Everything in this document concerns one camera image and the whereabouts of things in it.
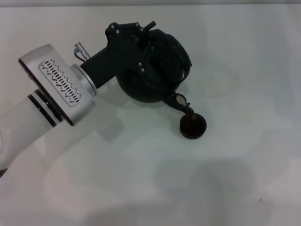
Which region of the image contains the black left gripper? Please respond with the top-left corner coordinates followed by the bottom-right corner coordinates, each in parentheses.
top-left (80, 20), bottom-right (157, 89)

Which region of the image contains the black round teapot with handle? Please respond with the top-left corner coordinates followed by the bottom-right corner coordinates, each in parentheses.
top-left (117, 27), bottom-right (194, 116)

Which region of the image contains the small dark brown teacup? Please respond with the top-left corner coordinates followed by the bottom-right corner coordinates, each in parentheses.
top-left (179, 112), bottom-right (207, 141)

